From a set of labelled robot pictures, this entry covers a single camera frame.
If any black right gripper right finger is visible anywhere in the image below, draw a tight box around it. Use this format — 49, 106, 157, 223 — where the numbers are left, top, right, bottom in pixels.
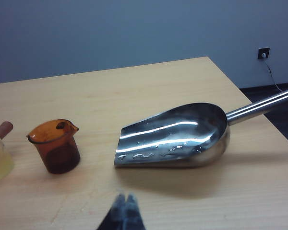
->
126, 193, 147, 230

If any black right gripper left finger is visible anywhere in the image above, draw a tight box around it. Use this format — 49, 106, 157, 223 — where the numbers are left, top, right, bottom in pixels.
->
96, 193, 127, 230

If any clear cup with wooden handle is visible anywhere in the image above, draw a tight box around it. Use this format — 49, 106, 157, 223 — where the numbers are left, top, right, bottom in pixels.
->
0, 121, 15, 184

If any amber glass measuring cup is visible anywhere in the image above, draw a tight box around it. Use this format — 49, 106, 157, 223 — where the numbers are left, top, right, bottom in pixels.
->
26, 119, 81, 175

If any stainless steel scoop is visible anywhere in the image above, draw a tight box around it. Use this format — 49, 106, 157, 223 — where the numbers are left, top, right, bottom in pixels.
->
114, 86, 288, 169

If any thin black wall cable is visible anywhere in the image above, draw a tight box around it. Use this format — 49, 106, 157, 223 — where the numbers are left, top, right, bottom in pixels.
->
261, 53, 284, 93

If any black wall outlet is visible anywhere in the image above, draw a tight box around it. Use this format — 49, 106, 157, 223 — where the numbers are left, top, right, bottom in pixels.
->
258, 47, 271, 59

